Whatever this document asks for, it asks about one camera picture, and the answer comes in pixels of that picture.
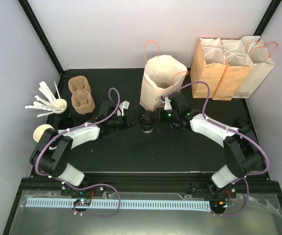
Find printed Cream Bear paper bag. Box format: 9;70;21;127
140;50;188;111

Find black coffee lid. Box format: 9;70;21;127
139;111;156;125
235;117;252;128

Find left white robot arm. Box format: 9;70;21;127
30;100;136;195

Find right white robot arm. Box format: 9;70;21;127
153;93;264;197

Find right black frame post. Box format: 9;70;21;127
253;0;282;36

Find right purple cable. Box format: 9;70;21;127
164;81;271;176

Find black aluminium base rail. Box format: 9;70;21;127
17;173;282;200

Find light blue cable duct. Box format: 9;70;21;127
25;198;211;212

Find black coffee lid back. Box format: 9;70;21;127
235;117;252;128

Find left black frame post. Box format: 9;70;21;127
18;0;64;75

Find orange paper bag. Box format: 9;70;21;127
212;39;253;100
190;38;226;98

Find left orange paper bag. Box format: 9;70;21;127
190;38;226;98

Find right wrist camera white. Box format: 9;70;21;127
162;96;172;111

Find middle orange paper bag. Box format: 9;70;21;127
212;39;253;100

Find back-left pulp cup carrier stack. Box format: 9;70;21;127
68;75;95;115

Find single black paper cup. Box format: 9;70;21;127
170;120;186;133

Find black frame post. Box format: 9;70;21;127
18;0;64;75
253;0;282;36

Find black paper cup stack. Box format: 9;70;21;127
57;116;75;130

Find white bag orange handles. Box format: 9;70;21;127
233;36;278;98

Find stack of white paper cups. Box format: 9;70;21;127
33;124;57;150

